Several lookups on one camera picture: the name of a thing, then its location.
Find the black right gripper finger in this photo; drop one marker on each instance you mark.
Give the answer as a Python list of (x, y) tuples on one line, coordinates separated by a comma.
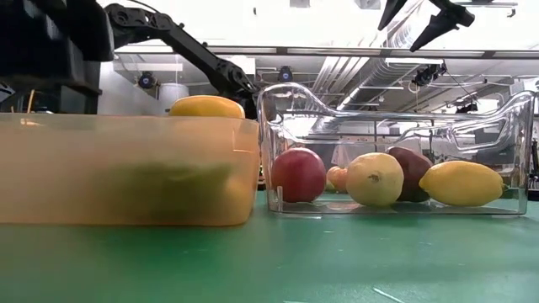
[(436, 29), (391, 10)]

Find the yellow bell pepper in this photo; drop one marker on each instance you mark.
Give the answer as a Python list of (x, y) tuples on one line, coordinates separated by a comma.
[(206, 107)]

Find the red apple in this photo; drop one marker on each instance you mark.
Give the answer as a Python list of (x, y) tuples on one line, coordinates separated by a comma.
[(299, 174)]

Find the light green cucumber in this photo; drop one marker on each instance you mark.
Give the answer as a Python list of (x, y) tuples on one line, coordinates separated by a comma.
[(168, 187)]

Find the small orange fruit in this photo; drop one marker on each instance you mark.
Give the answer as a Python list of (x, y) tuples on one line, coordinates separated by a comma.
[(339, 179)]

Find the dark purple-red fruit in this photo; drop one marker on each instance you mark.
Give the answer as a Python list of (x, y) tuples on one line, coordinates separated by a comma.
[(414, 168)]

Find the yellow mango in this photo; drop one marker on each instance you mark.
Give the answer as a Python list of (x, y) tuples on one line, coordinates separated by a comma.
[(461, 183)]

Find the pale yellow lemon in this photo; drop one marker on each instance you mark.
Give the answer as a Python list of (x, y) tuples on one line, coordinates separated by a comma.
[(375, 179)]

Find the orange translucent plastic bin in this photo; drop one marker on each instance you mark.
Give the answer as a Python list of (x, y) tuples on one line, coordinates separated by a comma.
[(63, 168)]

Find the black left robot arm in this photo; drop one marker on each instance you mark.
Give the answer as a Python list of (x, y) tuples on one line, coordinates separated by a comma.
[(42, 42)]

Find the white ceiling box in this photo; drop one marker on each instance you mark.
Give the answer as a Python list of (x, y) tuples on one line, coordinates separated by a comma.
[(248, 63)]

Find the silver ceiling ducts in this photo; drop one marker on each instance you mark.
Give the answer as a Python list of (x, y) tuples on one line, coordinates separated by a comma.
[(370, 76)]

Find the white cylinder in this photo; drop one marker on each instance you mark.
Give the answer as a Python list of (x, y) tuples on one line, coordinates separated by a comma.
[(166, 94)]

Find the clear plastic bin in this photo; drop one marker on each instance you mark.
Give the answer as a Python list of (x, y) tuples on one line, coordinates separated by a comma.
[(484, 134)]

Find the green table mat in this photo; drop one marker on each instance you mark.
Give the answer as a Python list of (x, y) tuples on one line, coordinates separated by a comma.
[(269, 261)]

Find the black ceiling camera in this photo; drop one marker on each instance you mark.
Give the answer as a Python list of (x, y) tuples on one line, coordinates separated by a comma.
[(285, 74), (147, 80)]

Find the metal frame beam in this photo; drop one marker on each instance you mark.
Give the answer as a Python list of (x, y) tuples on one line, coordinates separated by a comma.
[(337, 51)]

